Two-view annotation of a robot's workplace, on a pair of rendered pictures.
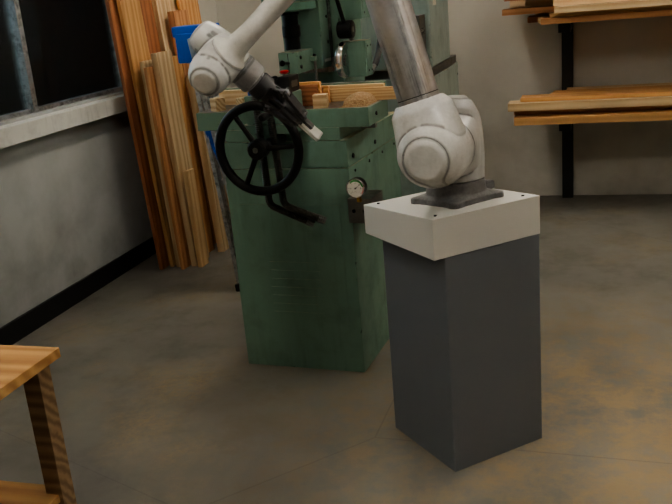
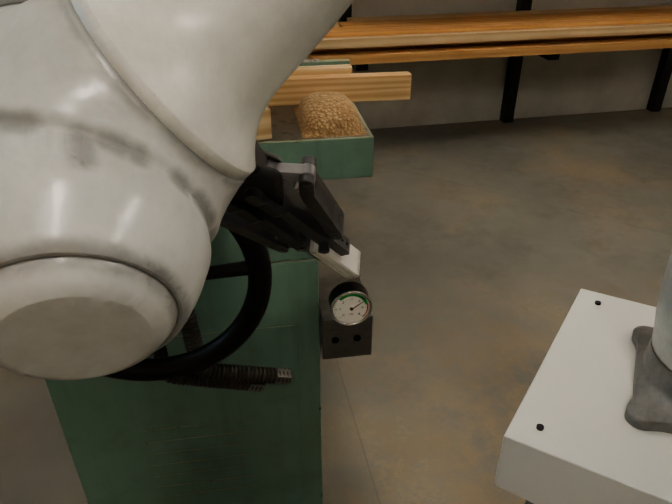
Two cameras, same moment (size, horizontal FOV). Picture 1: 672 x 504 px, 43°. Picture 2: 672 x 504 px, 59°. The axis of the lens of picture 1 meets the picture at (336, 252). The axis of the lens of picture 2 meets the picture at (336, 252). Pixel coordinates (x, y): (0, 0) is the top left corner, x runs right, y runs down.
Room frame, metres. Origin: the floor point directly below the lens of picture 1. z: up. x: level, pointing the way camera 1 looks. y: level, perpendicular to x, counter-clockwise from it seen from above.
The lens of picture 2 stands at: (1.97, 0.29, 1.19)
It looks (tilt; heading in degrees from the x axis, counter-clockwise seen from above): 32 degrees down; 330
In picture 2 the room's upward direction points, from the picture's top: straight up
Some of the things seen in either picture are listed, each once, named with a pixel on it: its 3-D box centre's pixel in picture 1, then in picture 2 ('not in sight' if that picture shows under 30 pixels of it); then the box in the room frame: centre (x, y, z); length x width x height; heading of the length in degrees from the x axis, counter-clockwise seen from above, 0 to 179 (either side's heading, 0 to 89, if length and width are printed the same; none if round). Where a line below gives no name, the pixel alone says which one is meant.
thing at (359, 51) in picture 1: (357, 58); not in sight; (2.99, -0.13, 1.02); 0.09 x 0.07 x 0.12; 69
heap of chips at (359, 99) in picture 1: (359, 97); (328, 107); (2.70, -0.12, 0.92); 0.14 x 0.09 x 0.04; 159
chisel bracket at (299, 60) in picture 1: (297, 63); not in sight; (2.89, 0.07, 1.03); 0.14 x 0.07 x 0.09; 159
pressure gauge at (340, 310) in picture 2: (357, 189); (349, 306); (2.58, -0.08, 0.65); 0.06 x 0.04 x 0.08; 69
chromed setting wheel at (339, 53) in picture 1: (343, 60); not in sight; (2.95, -0.08, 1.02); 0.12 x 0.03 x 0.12; 159
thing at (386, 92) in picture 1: (330, 95); (237, 93); (2.83, -0.03, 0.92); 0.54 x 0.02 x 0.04; 69
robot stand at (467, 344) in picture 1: (462, 336); not in sight; (2.18, -0.33, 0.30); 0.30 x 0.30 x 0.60; 27
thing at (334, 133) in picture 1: (293, 129); not in sight; (2.82, 0.10, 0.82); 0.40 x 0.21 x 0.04; 69
